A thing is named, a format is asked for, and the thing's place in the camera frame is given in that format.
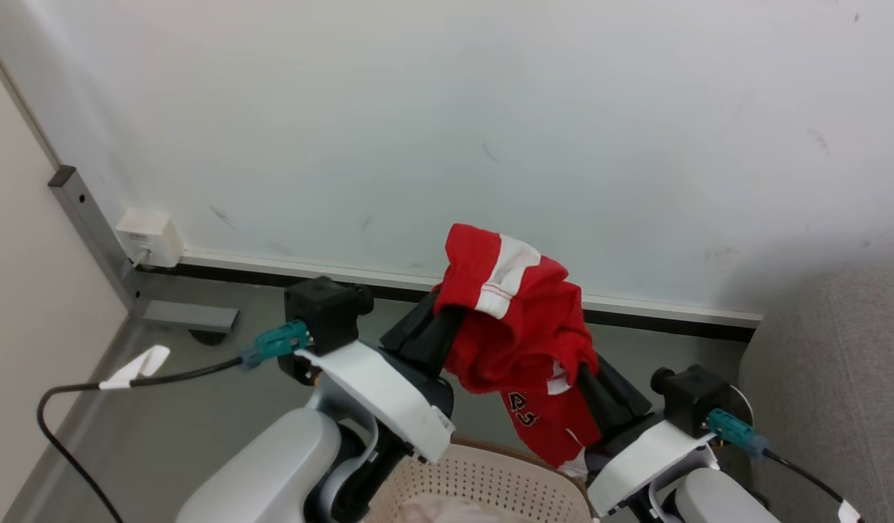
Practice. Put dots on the cream perforated laundry basket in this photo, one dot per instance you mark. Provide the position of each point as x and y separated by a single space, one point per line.
483 479

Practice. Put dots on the white and black baseboard strip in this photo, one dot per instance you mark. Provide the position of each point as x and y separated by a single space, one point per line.
635 309

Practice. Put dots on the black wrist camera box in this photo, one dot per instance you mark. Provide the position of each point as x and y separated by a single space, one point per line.
690 399
327 312

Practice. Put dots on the white wall socket box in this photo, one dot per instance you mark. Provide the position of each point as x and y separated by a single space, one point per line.
150 238

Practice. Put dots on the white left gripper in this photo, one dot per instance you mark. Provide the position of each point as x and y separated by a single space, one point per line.
388 399

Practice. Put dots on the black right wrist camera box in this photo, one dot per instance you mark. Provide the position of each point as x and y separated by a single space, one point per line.
690 399

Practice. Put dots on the red white sports shirt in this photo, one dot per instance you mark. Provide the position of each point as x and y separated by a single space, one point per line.
519 341

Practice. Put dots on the grey metal frame post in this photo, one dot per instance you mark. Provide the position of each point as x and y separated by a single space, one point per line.
91 225

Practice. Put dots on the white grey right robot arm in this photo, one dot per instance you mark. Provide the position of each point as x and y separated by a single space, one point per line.
715 501

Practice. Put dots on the pale pink clothing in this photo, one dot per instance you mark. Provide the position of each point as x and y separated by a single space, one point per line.
446 510

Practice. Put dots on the grey fabric sofa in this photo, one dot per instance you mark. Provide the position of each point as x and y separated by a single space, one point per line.
831 399

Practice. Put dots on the dark round caster foot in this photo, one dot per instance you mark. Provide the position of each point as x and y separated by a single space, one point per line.
207 336

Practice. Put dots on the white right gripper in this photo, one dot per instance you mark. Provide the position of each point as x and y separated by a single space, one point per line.
650 457

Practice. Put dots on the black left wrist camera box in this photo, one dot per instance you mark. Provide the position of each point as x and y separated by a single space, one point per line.
327 312

